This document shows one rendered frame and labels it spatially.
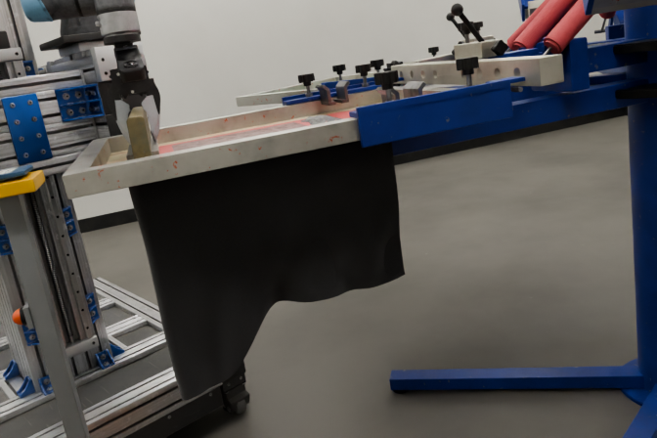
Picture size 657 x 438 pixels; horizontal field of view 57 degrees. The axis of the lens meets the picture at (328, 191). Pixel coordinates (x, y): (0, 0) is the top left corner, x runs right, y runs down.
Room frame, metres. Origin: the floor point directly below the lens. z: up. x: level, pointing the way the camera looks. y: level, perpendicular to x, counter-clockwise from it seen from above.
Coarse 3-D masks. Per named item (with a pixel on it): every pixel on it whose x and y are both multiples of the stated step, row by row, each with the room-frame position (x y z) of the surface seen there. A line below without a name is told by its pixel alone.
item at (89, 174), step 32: (352, 96) 1.61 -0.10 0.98; (160, 128) 1.49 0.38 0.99; (192, 128) 1.50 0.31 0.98; (224, 128) 1.52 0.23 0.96; (320, 128) 1.02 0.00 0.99; (352, 128) 1.04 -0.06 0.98; (96, 160) 1.08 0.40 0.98; (128, 160) 0.97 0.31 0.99; (160, 160) 0.95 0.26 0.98; (192, 160) 0.97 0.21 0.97; (224, 160) 0.98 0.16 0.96; (256, 160) 0.99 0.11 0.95; (96, 192) 0.93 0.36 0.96
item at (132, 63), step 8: (120, 48) 1.21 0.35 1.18; (128, 48) 1.21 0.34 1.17; (136, 48) 1.21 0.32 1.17; (120, 56) 1.18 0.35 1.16; (128, 56) 1.18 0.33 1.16; (136, 56) 1.18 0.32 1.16; (120, 64) 1.15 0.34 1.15; (128, 64) 1.14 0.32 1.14; (136, 64) 1.14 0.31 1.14; (120, 72) 1.13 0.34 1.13; (128, 72) 1.13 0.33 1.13; (136, 72) 1.13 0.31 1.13; (144, 72) 1.14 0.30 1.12; (128, 80) 1.13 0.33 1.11; (136, 80) 1.14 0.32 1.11
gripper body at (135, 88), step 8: (104, 40) 1.23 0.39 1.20; (112, 40) 1.21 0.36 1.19; (120, 40) 1.21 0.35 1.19; (128, 40) 1.22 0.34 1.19; (136, 40) 1.24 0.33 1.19; (112, 72) 1.21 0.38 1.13; (112, 80) 1.21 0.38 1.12; (120, 80) 1.21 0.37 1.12; (144, 80) 1.22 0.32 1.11; (112, 88) 1.21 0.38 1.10; (120, 88) 1.21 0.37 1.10; (128, 88) 1.21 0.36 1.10; (136, 88) 1.22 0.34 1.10; (144, 88) 1.22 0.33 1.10; (120, 96) 1.25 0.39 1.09
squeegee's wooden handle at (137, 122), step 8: (136, 112) 1.16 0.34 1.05; (144, 112) 1.19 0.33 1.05; (128, 120) 1.02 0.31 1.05; (136, 120) 1.03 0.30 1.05; (144, 120) 1.03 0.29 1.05; (128, 128) 1.02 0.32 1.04; (136, 128) 1.03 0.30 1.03; (144, 128) 1.03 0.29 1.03; (136, 136) 1.02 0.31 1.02; (144, 136) 1.03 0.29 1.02; (136, 144) 1.02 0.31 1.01; (144, 144) 1.03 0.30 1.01; (136, 152) 1.02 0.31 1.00; (144, 152) 1.03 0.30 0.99
